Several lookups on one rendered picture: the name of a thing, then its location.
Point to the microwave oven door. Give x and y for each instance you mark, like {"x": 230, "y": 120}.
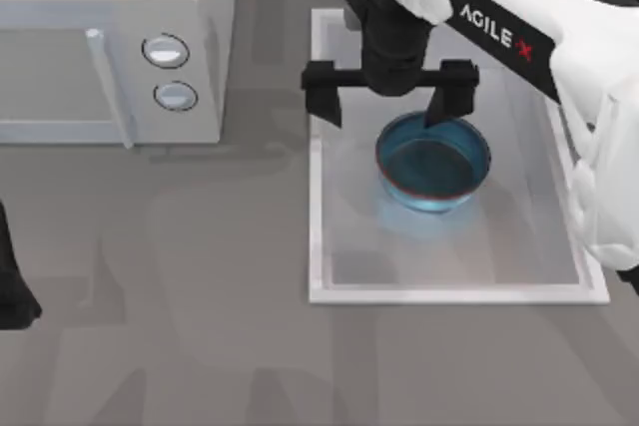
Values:
{"x": 50, "y": 82}

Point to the large round microwave knob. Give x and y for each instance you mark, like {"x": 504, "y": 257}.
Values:
{"x": 165, "y": 51}

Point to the blue glass bowl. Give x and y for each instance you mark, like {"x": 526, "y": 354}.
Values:
{"x": 432, "y": 171}

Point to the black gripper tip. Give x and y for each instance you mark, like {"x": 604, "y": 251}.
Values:
{"x": 12, "y": 281}

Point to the small round microwave knob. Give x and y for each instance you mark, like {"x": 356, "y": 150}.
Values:
{"x": 175, "y": 96}

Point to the pale microwave oven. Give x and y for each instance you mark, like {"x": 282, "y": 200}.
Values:
{"x": 199, "y": 7}

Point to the white sink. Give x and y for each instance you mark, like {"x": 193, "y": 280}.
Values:
{"x": 449, "y": 256}

